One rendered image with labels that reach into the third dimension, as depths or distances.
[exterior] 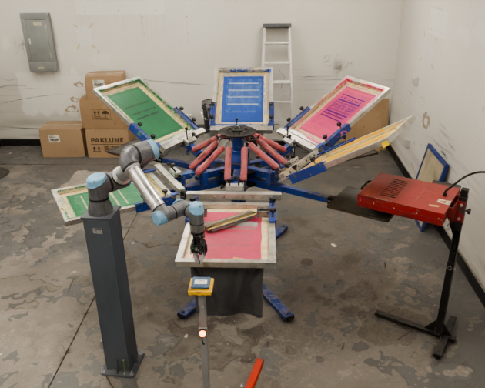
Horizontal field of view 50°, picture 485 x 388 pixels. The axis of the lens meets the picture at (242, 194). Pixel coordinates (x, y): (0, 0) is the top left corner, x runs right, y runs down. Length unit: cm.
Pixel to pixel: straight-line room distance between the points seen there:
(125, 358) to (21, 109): 533
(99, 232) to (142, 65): 466
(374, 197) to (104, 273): 182
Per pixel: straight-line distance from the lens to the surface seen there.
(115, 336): 363
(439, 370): 395
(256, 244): 322
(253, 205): 364
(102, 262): 330
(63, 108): 808
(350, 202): 383
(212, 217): 355
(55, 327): 435
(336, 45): 739
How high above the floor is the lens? 259
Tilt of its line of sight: 25 degrees down
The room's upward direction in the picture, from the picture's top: 1 degrees counter-clockwise
